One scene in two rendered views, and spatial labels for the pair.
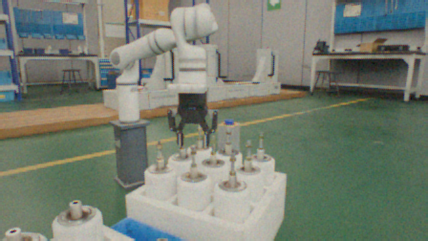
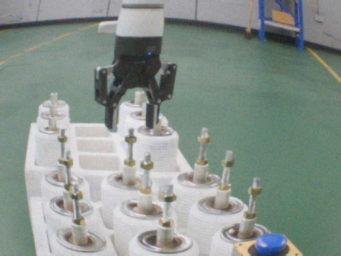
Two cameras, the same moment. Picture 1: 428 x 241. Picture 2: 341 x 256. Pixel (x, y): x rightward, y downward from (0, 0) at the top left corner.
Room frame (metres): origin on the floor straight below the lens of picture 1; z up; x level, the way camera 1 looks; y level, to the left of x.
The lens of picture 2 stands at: (1.38, -0.51, 0.59)
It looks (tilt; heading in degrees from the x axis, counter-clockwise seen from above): 15 degrees down; 137
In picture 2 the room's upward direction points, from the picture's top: 4 degrees clockwise
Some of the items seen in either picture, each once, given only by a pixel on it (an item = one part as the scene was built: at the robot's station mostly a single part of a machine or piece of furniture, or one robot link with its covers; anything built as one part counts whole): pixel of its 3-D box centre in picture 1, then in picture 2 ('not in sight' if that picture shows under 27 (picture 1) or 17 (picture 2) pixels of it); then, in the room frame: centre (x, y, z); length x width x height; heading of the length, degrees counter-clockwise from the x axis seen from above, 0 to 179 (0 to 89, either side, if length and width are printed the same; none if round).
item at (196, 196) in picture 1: (194, 206); (129, 227); (0.70, 0.05, 0.16); 0.10 x 0.10 x 0.18
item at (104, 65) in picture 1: (106, 74); not in sight; (6.13, 2.38, 0.34); 0.59 x 0.47 x 0.69; 40
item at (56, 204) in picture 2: (247, 169); (70, 206); (0.75, -0.11, 0.25); 0.08 x 0.08 x 0.01
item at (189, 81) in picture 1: (190, 78); (135, 17); (0.69, 0.05, 0.52); 0.11 x 0.09 x 0.06; 170
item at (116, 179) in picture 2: (193, 176); (129, 181); (0.70, 0.05, 0.25); 0.08 x 0.08 x 0.01
